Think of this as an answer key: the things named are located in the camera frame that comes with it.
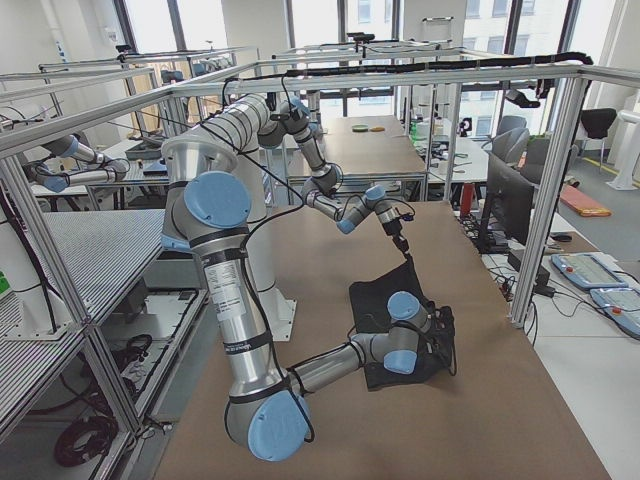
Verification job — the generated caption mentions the black computer monitor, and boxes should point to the black computer monitor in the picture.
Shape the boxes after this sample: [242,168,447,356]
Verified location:
[478,153,534,253]

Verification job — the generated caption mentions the aluminium cage frame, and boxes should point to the aluminium cage frame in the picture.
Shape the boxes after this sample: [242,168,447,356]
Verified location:
[0,47,596,436]

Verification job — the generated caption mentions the blue white teach pendant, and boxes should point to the blue white teach pendant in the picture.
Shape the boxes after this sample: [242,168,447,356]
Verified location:
[550,253,629,290]

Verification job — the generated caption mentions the black printed t-shirt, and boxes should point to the black printed t-shirt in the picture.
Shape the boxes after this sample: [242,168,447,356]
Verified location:
[349,257,457,391]

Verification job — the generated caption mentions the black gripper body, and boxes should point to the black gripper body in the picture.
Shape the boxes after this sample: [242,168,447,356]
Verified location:
[382,218,403,241]
[426,306,453,350]

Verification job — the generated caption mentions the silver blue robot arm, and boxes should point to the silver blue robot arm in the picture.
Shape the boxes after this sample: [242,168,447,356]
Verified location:
[162,133,457,462]
[199,94,414,257]

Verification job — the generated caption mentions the striped metal work table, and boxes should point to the striped metal work table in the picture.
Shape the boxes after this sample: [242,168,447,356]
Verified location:
[0,208,211,431]

